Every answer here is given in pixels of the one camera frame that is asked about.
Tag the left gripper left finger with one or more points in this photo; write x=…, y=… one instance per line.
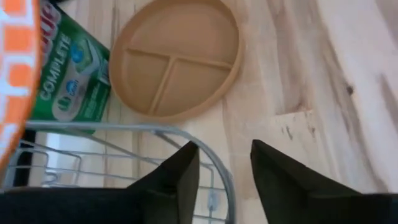
x=93, y=205

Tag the tan divided plate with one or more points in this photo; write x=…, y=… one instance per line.
x=174, y=62

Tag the green Cascade detergent box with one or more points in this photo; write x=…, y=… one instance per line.
x=74, y=77

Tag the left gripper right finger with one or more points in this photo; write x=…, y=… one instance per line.
x=295, y=199

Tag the orange patterned plate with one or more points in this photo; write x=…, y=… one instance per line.
x=15, y=62

